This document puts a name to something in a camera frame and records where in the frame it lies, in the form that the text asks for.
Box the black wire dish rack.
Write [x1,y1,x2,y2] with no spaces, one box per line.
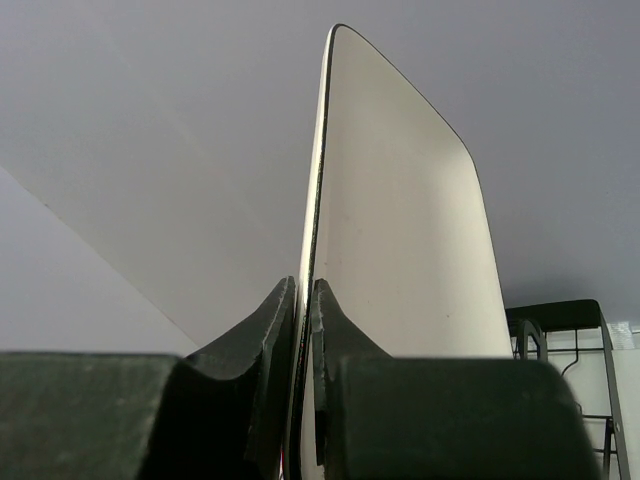
[506,299,639,479]

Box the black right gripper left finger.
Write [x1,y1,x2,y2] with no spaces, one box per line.
[1,277,295,479]

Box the white rectangular plate black rim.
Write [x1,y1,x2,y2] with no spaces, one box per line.
[283,24,511,479]

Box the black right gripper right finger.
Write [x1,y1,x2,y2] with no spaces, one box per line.
[310,279,600,479]

